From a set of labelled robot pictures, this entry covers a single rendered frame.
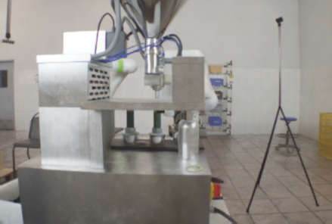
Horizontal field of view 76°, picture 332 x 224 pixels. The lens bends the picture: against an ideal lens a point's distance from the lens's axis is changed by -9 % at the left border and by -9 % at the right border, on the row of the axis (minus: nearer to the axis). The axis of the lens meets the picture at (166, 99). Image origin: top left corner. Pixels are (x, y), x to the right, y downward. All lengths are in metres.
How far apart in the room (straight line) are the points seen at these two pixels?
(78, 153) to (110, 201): 0.17
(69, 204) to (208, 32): 6.14
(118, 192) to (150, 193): 0.09
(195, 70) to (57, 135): 0.45
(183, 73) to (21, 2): 7.90
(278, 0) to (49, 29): 6.59
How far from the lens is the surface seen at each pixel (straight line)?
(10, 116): 8.27
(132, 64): 1.96
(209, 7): 6.79
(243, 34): 6.77
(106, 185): 0.71
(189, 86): 0.59
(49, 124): 0.77
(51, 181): 0.77
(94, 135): 0.71
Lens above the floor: 1.26
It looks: 3 degrees down
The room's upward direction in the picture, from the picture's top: straight up
